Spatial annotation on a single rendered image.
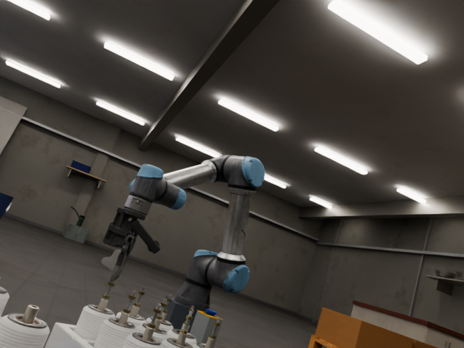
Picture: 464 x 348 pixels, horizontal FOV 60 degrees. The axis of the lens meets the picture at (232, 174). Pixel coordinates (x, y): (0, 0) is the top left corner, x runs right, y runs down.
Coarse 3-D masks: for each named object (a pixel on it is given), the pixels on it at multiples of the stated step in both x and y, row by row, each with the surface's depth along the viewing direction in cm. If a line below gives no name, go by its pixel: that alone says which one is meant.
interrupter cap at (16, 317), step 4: (8, 316) 77; (12, 316) 78; (16, 316) 79; (20, 316) 80; (12, 320) 76; (16, 320) 76; (20, 320) 77; (36, 320) 81; (40, 320) 82; (20, 324) 76; (24, 324) 76; (28, 324) 77; (32, 324) 78; (36, 324) 79; (40, 324) 79; (44, 324) 81; (36, 328) 77; (40, 328) 78
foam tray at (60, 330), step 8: (56, 328) 113; (64, 328) 112; (72, 328) 116; (56, 336) 112; (64, 336) 109; (72, 336) 107; (48, 344) 112; (56, 344) 110; (64, 344) 108; (72, 344) 105; (80, 344) 103; (88, 344) 105
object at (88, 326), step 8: (88, 312) 112; (96, 312) 112; (80, 320) 112; (88, 320) 111; (96, 320) 111; (80, 328) 111; (88, 328) 111; (96, 328) 111; (80, 336) 110; (88, 336) 110; (96, 336) 111
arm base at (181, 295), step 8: (192, 280) 162; (184, 288) 162; (192, 288) 161; (200, 288) 161; (208, 288) 163; (176, 296) 162; (184, 296) 160; (192, 296) 159; (200, 296) 160; (208, 296) 164; (184, 304) 158; (192, 304) 158; (200, 304) 159; (208, 304) 164
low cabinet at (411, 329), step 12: (360, 312) 703; (372, 312) 678; (384, 312) 649; (396, 312) 626; (372, 324) 667; (384, 324) 645; (396, 324) 623; (408, 324) 603; (420, 324) 584; (432, 324) 572; (408, 336) 594; (420, 336) 575; (432, 336) 572; (444, 336) 580; (456, 336) 585
